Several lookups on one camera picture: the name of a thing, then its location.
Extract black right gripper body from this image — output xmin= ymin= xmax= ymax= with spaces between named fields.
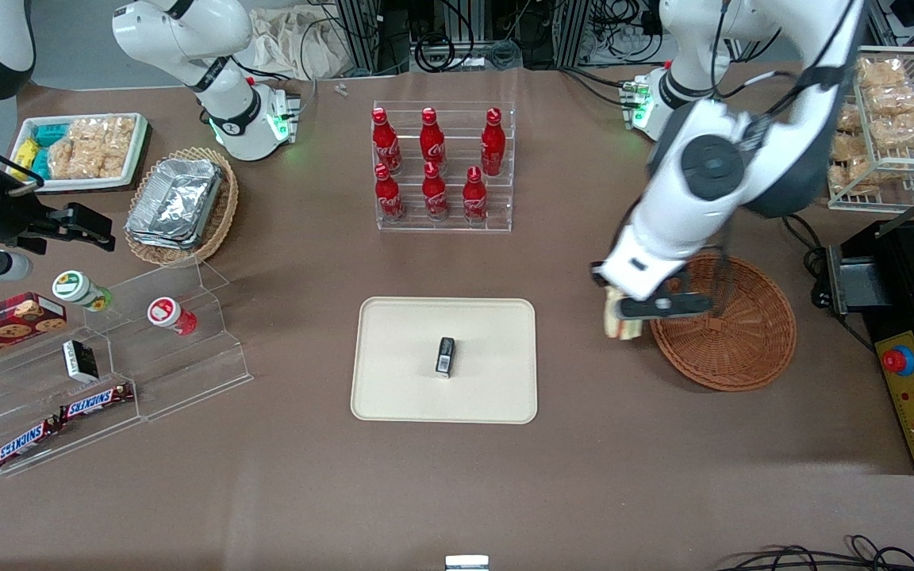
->
xmin=0 ymin=181 xmax=53 ymax=253

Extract triangle sandwich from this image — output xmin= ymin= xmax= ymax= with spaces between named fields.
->
xmin=604 ymin=285 xmax=645 ymax=341

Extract round brown wicker basket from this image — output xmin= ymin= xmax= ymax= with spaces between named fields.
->
xmin=649 ymin=254 xmax=797 ymax=393

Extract oval light wicker basket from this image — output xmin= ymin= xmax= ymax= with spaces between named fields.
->
xmin=124 ymin=147 xmax=240 ymax=267

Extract cream rectangular tray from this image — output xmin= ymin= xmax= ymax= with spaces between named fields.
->
xmin=350 ymin=297 xmax=539 ymax=425

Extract green lid jar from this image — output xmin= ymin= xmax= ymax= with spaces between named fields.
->
xmin=52 ymin=270 xmax=113 ymax=312

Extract white rectangular snack container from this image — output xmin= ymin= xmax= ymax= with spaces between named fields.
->
xmin=16 ymin=113 xmax=150 ymax=194

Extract stacked aluminium foil trays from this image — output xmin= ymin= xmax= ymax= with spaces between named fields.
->
xmin=125 ymin=158 xmax=225 ymax=249

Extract red cookie box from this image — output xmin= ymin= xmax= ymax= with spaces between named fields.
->
xmin=0 ymin=292 xmax=68 ymax=368

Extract red lid jar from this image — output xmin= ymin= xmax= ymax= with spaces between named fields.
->
xmin=147 ymin=297 xmax=198 ymax=336

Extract small black white box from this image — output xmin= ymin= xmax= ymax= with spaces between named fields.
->
xmin=62 ymin=339 xmax=100 ymax=384

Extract Snickers chocolate bar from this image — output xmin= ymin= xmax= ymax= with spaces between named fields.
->
xmin=60 ymin=383 xmax=135 ymax=420
xmin=0 ymin=416 xmax=66 ymax=470

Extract clear acrylic stepped display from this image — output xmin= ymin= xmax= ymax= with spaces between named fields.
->
xmin=0 ymin=258 xmax=255 ymax=478

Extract red cola bottle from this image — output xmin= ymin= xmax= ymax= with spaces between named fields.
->
xmin=371 ymin=107 xmax=402 ymax=175
xmin=421 ymin=161 xmax=450 ymax=222
xmin=374 ymin=163 xmax=406 ymax=224
xmin=481 ymin=107 xmax=507 ymax=177
xmin=463 ymin=165 xmax=490 ymax=224
xmin=419 ymin=107 xmax=447 ymax=174

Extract clear acrylic bottle rack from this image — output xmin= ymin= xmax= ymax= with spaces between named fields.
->
xmin=372 ymin=101 xmax=517 ymax=233

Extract black fryer appliance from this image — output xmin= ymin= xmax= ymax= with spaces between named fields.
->
xmin=838 ymin=218 xmax=914 ymax=477

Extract beige cloth bag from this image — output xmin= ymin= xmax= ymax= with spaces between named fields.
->
xmin=246 ymin=3 xmax=356 ymax=81

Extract black power cable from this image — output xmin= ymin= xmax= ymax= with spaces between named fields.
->
xmin=782 ymin=214 xmax=878 ymax=351

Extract grey bracket with black box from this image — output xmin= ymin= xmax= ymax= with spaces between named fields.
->
xmin=825 ymin=244 xmax=894 ymax=315

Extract coiled black cable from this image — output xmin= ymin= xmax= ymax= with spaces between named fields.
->
xmin=413 ymin=32 xmax=475 ymax=74

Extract black floor cables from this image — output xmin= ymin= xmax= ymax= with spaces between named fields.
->
xmin=715 ymin=535 xmax=914 ymax=571

